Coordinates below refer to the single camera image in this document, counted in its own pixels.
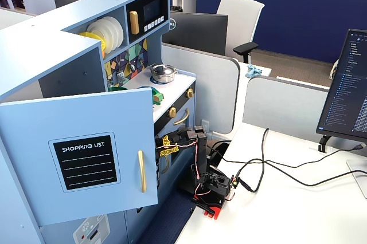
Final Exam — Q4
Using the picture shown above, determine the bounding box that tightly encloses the black and red robot base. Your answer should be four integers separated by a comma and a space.
190, 168, 236, 219

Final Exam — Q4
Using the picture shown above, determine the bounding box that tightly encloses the blue cabinet door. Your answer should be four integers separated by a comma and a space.
0, 86, 159, 227

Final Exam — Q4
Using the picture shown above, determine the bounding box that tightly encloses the green toy container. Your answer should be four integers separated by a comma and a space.
151, 88, 165, 105

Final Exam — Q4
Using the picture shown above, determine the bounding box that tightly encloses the tall grey desk divider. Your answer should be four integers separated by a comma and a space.
161, 42, 241, 135

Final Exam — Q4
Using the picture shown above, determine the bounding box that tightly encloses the grey divider clamp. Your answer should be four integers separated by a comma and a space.
200, 119, 215, 141

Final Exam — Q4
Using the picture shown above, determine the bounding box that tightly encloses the steel toy pot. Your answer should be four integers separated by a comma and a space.
150, 66, 178, 84

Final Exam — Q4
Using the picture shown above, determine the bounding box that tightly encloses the steel pot lid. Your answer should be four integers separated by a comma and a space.
151, 64, 176, 76

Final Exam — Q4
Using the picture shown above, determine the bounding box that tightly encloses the black dell monitor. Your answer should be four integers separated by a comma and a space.
162, 11, 229, 57

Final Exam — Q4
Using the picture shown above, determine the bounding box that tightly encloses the crumpled blue cloth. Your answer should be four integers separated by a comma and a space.
244, 64, 263, 79

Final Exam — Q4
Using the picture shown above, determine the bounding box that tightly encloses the white toy plate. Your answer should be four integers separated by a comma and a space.
104, 15, 125, 49
96, 17, 121, 53
86, 19, 116, 54

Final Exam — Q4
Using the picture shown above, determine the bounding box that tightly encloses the wide grey desk divider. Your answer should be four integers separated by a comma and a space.
241, 76, 331, 143

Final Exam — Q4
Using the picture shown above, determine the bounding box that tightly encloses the toy microwave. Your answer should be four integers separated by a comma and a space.
126, 0, 170, 45

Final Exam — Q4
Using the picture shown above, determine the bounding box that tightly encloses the white office chair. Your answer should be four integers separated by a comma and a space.
216, 0, 266, 65

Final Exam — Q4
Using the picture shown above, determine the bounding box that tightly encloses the black shopping list label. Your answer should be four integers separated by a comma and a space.
52, 135, 118, 191

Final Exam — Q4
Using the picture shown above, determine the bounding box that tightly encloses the yellow toy plate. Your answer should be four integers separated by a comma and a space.
77, 31, 107, 53

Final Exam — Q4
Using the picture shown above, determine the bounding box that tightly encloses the blue wooden toy kitchen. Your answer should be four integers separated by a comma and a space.
0, 0, 197, 244

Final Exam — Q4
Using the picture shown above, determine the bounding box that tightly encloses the cream coloured bundle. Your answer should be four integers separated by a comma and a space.
329, 58, 341, 81

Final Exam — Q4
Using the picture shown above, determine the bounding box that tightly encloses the monitor showing code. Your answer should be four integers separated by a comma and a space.
315, 28, 367, 144

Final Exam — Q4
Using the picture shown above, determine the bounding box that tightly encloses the silver monitor base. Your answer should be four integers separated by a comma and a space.
346, 159, 367, 199

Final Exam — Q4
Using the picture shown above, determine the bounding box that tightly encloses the gold oven handle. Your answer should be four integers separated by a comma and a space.
173, 108, 190, 126

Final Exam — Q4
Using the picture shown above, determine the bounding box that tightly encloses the red white servo wire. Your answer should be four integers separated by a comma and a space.
156, 137, 203, 182

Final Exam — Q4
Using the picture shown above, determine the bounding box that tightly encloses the gold cabinet door handle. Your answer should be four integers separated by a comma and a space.
138, 149, 148, 194

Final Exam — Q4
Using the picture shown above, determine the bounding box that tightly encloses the gold microwave handle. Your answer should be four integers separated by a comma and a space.
129, 10, 140, 36

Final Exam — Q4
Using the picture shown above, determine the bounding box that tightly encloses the looped black cable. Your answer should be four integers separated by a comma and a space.
236, 127, 271, 194

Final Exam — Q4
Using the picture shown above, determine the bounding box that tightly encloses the long black cable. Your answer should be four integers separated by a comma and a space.
263, 160, 367, 188

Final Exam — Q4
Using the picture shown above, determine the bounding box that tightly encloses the black cable with usb plug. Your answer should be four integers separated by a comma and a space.
222, 143, 367, 171

